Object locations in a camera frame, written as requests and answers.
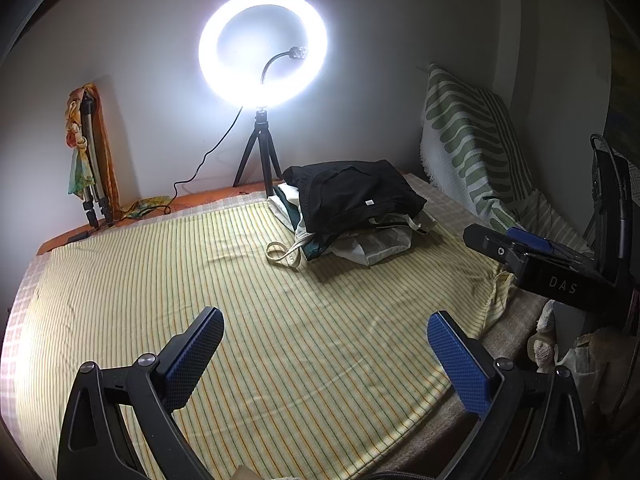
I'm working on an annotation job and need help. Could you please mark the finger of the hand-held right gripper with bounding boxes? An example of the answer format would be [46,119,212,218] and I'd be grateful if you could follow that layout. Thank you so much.
[462,224,531,267]
[506,227,596,263]

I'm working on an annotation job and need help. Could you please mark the pile of light clothes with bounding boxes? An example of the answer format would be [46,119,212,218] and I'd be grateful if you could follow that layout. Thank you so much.
[266,182,438,267]

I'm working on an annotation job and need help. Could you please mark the striped yellow bed sheet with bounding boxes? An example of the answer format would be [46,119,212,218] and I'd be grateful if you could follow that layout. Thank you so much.
[12,195,516,480]

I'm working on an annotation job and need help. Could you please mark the green patterned white pillow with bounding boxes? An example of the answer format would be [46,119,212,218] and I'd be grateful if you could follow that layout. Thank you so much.
[419,64,591,256]

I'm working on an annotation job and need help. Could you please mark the colourful scarf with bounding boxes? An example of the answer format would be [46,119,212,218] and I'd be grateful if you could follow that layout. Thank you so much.
[64,85,98,198]

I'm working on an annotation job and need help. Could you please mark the black ring light cable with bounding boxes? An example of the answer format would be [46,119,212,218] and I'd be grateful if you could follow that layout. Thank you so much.
[170,105,246,211]

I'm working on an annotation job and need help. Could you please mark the yellow floral cloth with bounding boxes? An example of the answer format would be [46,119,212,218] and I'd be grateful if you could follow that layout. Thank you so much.
[122,196,171,221]

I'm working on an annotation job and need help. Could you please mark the white folded garment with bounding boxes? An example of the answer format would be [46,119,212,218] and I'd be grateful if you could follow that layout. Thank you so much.
[340,227,416,266]

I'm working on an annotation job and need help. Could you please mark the orange hanging cloth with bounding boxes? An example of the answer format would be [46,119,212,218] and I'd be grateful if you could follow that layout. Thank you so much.
[92,82,123,221]

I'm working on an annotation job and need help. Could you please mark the white ring light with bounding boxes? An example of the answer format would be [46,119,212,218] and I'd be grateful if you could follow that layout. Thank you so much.
[198,2,329,109]

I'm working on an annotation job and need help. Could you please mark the black gooseneck phone holder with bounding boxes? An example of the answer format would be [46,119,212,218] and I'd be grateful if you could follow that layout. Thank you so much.
[260,46,308,111]

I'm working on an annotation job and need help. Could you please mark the black tripod stand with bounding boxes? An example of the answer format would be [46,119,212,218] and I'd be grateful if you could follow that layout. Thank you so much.
[232,107,281,198]

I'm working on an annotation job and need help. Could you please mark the black shorts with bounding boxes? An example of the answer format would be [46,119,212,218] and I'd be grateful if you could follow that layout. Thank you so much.
[282,160,428,235]

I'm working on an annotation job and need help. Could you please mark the white fuzzy item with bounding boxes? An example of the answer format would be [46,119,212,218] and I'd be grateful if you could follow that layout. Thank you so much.
[527,300,558,373]

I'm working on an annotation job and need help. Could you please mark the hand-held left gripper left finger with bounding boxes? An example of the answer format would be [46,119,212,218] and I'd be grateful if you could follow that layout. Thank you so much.
[57,306,226,480]

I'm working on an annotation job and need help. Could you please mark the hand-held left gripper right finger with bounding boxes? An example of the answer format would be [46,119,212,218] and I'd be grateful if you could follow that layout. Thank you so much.
[426,310,588,480]

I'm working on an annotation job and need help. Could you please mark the silver folded tripod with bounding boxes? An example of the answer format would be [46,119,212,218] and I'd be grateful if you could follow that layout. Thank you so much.
[77,92,113,228]

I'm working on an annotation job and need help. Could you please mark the dark green garment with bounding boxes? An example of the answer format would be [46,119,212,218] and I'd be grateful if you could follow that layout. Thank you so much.
[277,195,331,262]

